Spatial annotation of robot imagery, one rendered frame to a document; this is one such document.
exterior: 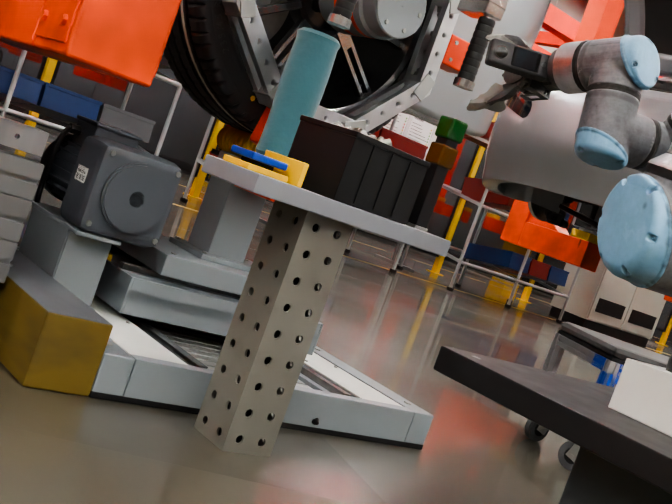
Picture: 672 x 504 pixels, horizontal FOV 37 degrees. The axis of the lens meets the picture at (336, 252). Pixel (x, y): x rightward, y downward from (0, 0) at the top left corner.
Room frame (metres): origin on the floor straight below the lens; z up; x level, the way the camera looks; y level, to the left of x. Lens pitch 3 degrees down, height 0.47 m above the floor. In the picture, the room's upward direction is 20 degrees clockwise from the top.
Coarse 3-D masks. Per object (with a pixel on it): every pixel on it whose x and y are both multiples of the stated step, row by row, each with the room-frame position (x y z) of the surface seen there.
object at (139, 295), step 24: (120, 264) 2.04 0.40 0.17; (120, 288) 1.99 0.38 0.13; (144, 288) 1.99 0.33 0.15; (168, 288) 2.02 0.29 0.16; (192, 288) 2.12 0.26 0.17; (120, 312) 1.97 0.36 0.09; (144, 312) 2.00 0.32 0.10; (168, 312) 2.03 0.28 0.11; (192, 312) 2.07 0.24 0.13; (216, 312) 2.10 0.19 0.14
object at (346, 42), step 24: (288, 0) 2.20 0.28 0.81; (312, 24) 2.19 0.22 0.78; (288, 48) 2.18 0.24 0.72; (360, 48) 2.47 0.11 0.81; (384, 48) 2.40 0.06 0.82; (408, 48) 2.34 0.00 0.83; (336, 72) 2.47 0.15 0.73; (360, 72) 2.30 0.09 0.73; (384, 72) 2.35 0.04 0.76; (336, 96) 2.35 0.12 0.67; (360, 96) 2.31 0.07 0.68
